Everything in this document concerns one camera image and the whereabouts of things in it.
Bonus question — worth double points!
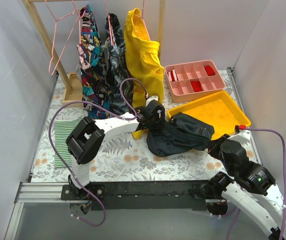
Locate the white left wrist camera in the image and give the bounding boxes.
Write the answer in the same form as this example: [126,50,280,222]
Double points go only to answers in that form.
[145,95,159,107]

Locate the pink hanger under floral shorts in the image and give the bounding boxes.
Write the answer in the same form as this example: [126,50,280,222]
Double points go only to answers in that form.
[104,0,114,46]

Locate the red white rolled cloth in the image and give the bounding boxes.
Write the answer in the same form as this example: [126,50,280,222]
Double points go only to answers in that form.
[167,69,178,82]

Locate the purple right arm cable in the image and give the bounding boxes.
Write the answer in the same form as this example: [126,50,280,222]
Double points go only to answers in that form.
[226,127,286,240]

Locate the pink compartment organizer box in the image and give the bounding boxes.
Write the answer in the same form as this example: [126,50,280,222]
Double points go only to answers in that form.
[165,60,226,103]

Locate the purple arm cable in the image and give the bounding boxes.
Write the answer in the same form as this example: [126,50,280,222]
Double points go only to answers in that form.
[226,127,286,240]
[48,77,150,227]

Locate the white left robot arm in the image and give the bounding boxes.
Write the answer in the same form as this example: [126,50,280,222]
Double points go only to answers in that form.
[66,99,165,200]

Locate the yellow shorts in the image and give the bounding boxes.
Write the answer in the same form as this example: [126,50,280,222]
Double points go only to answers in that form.
[123,7,165,140]

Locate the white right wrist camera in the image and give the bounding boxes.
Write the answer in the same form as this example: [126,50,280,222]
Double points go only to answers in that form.
[231,125,251,145]

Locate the red rolled cloth front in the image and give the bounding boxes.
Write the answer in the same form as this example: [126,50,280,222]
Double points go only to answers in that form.
[190,80,203,93]

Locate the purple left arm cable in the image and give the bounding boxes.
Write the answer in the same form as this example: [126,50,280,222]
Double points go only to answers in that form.
[48,77,150,227]

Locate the yellow plastic tray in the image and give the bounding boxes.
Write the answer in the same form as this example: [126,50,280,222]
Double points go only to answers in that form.
[167,90,252,140]

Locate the colourful comic print shorts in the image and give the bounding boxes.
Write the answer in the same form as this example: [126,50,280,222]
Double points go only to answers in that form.
[76,5,110,110]

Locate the dark navy shorts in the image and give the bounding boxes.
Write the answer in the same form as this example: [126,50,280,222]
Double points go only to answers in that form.
[146,112,215,158]

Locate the floral patterned table mat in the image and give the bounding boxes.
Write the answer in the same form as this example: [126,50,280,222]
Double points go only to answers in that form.
[29,77,225,183]

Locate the wooden clothes rack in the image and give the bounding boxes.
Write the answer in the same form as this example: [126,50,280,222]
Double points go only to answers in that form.
[21,0,166,104]

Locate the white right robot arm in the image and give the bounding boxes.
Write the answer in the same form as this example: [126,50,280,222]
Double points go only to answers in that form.
[204,125,286,240]

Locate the pink wire hanger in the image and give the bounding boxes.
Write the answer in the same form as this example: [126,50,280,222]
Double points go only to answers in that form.
[44,0,81,75]

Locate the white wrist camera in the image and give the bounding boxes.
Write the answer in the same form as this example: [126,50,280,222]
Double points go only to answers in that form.
[145,95,159,107]
[231,125,251,145]

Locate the green white striped cloth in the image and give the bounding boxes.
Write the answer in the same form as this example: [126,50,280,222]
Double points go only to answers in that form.
[54,117,82,167]

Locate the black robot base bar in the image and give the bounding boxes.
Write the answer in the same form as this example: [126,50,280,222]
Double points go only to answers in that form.
[60,180,234,212]

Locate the red rolled cloth back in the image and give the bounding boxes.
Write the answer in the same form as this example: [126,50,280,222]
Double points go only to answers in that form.
[204,65,216,76]

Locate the pink hanger under yellow shorts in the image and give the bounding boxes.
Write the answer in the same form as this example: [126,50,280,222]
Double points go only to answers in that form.
[138,0,145,19]

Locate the black floral print shorts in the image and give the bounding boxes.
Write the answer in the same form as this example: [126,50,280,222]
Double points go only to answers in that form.
[105,13,134,116]

